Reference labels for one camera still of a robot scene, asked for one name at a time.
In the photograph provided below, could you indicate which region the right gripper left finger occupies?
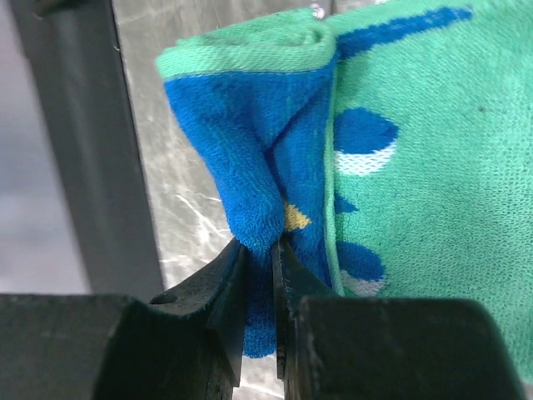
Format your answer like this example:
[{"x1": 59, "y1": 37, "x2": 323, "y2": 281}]
[{"x1": 150, "y1": 239, "x2": 247, "y2": 388}]

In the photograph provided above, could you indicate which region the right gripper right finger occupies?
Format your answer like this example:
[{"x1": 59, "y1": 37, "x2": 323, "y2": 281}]
[{"x1": 272, "y1": 239, "x2": 346, "y2": 379}]

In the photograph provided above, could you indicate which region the blue green crocodile towel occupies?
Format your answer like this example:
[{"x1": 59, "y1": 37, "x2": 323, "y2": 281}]
[{"x1": 156, "y1": 1, "x2": 532, "y2": 382}]

